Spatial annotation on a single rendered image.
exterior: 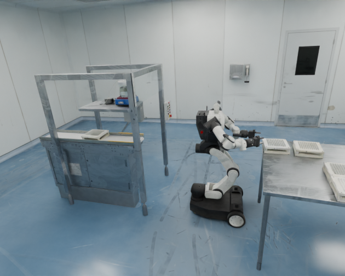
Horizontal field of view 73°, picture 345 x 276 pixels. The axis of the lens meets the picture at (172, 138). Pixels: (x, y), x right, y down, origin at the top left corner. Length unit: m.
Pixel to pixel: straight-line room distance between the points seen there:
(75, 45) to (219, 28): 3.78
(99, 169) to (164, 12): 4.13
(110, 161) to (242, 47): 4.07
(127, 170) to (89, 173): 0.57
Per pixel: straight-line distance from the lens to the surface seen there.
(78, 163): 3.30
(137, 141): 2.57
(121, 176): 3.04
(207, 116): 2.47
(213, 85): 5.95
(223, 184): 2.89
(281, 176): 2.25
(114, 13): 6.56
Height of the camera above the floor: 2.00
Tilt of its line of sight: 22 degrees down
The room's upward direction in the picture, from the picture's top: 3 degrees counter-clockwise
